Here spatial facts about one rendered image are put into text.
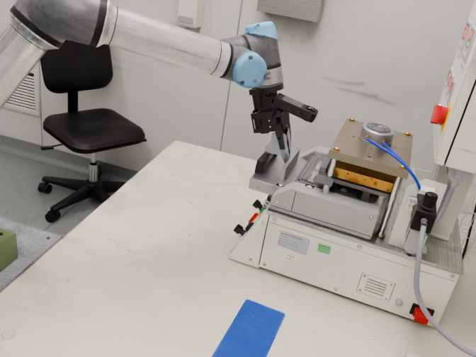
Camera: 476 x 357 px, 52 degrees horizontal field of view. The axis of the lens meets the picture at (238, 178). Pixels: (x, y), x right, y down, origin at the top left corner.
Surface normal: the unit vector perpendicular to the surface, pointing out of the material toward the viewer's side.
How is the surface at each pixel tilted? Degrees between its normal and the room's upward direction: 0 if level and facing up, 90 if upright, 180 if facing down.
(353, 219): 90
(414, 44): 90
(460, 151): 90
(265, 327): 0
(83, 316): 0
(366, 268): 90
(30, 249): 0
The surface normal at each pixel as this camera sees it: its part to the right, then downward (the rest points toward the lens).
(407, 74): -0.26, 0.40
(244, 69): 0.35, 0.43
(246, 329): 0.15, -0.88
